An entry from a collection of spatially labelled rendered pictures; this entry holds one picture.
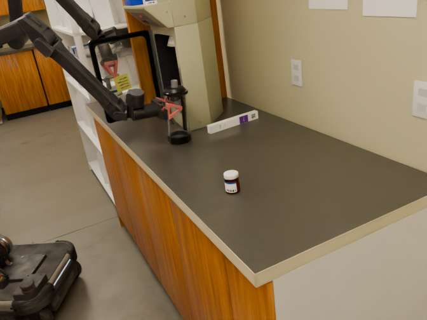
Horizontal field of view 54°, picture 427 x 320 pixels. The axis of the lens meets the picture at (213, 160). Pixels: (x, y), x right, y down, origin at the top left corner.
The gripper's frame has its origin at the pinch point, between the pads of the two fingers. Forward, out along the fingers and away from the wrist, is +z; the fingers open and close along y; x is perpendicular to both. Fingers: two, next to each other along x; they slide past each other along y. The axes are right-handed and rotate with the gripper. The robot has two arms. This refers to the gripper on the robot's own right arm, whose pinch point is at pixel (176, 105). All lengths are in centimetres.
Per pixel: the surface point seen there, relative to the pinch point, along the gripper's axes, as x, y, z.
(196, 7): -37.7, 11.0, 17.8
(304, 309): 32, -95, -7
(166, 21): -33.6, 10.1, 2.9
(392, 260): 29, -96, 25
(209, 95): 1.3, 10.8, 21.5
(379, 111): -3, -63, 51
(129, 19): -33, 47, -1
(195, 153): 16.0, -17.4, -0.3
